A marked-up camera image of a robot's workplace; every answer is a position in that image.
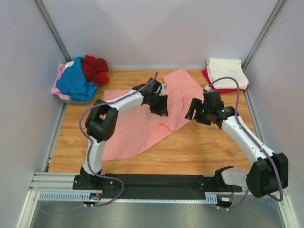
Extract corner aluminium post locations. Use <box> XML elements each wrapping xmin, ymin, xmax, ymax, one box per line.
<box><xmin>33</xmin><ymin>0</ymin><xmax>71</xmax><ymax>62</ymax></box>
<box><xmin>242</xmin><ymin>0</ymin><xmax>287</xmax><ymax>71</ymax></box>

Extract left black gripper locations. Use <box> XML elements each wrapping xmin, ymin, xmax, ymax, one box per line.
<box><xmin>148</xmin><ymin>95</ymin><xmax>169</xmax><ymax>117</ymax></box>

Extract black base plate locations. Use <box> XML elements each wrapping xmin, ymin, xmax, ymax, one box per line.
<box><xmin>73</xmin><ymin>173</ymin><xmax>242</xmax><ymax>200</ymax></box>

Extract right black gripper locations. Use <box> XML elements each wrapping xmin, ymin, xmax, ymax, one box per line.
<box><xmin>184</xmin><ymin>99</ymin><xmax>211</xmax><ymax>126</ymax></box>

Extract right corner aluminium post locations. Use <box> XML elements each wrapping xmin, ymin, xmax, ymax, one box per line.
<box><xmin>242</xmin><ymin>0</ymin><xmax>287</xmax><ymax>71</ymax></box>

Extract white slotted cable duct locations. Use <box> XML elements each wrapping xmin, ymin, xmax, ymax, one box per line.
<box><xmin>38</xmin><ymin>191</ymin><xmax>218</xmax><ymax>204</ymax></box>

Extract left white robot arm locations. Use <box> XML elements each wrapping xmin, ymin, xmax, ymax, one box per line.
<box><xmin>73</xmin><ymin>78</ymin><xmax>168</xmax><ymax>190</ymax></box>

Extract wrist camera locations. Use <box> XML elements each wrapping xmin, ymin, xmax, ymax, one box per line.
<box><xmin>161</xmin><ymin>84</ymin><xmax>167</xmax><ymax>93</ymax></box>
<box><xmin>203</xmin><ymin>89</ymin><xmax>224</xmax><ymax>111</ymax></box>

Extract light pink t-shirt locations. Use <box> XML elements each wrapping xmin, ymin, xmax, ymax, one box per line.
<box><xmin>51</xmin><ymin>63</ymin><xmax>72</xmax><ymax>101</ymax></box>

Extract dark red t-shirt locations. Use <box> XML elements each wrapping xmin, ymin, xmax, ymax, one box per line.
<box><xmin>81</xmin><ymin>55</ymin><xmax>109</xmax><ymax>86</ymax></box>

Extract salmon pink t-shirt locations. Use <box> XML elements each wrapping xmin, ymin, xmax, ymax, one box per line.
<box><xmin>102</xmin><ymin>68</ymin><xmax>203</xmax><ymax>162</ymax></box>

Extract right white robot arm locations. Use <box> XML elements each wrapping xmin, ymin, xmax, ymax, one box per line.
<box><xmin>185</xmin><ymin>98</ymin><xmax>289</xmax><ymax>201</ymax></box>

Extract aluminium frame rail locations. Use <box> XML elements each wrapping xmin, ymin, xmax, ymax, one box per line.
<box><xmin>29</xmin><ymin>172</ymin><xmax>81</xmax><ymax>191</ymax></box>

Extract folded magenta t-shirt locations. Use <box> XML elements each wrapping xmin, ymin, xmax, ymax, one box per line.
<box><xmin>202</xmin><ymin>68</ymin><xmax>249</xmax><ymax>94</ymax></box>

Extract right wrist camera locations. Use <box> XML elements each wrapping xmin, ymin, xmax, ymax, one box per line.
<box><xmin>203</xmin><ymin>89</ymin><xmax>224</xmax><ymax>111</ymax></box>

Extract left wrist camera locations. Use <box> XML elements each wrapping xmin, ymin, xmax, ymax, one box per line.
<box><xmin>161</xmin><ymin>84</ymin><xmax>167</xmax><ymax>93</ymax></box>

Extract left corner aluminium post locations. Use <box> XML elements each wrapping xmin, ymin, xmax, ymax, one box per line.
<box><xmin>33</xmin><ymin>0</ymin><xmax>71</xmax><ymax>62</ymax></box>

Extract folded white t-shirt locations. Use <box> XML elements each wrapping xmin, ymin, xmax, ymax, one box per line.
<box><xmin>207</xmin><ymin>58</ymin><xmax>249</xmax><ymax>90</ymax></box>

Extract blue t-shirt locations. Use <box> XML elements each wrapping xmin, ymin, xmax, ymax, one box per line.
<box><xmin>56</xmin><ymin>57</ymin><xmax>99</xmax><ymax>102</ymax></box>

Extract white t-shirt in basket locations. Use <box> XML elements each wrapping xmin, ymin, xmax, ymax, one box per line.
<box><xmin>65</xmin><ymin>61</ymin><xmax>74</xmax><ymax>68</ymax></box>

